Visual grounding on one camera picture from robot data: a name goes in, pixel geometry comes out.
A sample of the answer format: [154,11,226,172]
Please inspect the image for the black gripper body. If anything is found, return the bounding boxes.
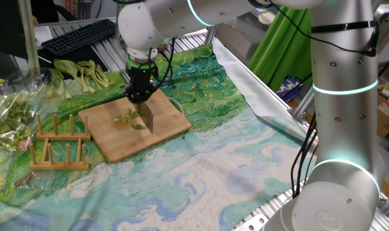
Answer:
[121,67,159,104]

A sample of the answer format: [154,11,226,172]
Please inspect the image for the white paper sheet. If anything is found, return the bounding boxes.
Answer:
[33,26,56,47]

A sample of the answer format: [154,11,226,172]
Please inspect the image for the whole pakchoi, long stems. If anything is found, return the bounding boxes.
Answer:
[76,60,115,90]

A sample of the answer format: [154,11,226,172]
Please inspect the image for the blue patterned bag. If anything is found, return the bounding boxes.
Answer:
[276,76,306,103]

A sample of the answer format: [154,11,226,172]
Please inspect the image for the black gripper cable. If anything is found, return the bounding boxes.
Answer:
[147,37,178,90]

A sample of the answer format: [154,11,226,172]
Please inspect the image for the green fabric curtain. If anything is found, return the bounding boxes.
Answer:
[247,6,313,94]

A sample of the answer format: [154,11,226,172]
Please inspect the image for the black monitor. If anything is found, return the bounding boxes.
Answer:
[0,0,30,60]

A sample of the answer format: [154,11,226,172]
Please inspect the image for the chopped greens pile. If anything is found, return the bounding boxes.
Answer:
[0,99,37,152]

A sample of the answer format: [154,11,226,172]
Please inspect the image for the clear plastic bag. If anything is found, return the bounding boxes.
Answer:
[0,72,76,196]

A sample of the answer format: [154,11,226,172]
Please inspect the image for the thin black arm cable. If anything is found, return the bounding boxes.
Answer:
[267,0,381,58]

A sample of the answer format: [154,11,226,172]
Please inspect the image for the wooden peg rack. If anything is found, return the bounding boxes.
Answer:
[29,112,92,171]

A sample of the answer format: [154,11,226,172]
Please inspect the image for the painted landscape tablecloth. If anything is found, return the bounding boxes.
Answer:
[0,43,320,231]

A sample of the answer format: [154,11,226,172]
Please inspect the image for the black computer keyboard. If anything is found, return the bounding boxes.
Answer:
[41,18,117,56]

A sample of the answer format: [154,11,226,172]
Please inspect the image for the black cable bundle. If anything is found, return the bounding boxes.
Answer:
[290,112,319,198]

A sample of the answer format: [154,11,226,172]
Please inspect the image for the bamboo cutting board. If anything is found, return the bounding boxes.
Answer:
[78,88,192,164]

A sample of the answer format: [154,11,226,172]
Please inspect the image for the whole pakchoi, large leaf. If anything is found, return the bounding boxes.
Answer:
[53,59,97,94]

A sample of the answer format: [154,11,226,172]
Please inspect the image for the steel kitchen knife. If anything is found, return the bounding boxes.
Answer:
[119,71,154,135]

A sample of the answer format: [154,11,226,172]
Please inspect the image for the whole pakchoi, pale stems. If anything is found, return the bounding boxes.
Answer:
[46,68,72,99]

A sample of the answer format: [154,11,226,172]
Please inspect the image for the cardboard box, red label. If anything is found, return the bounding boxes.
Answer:
[376,62,389,141]

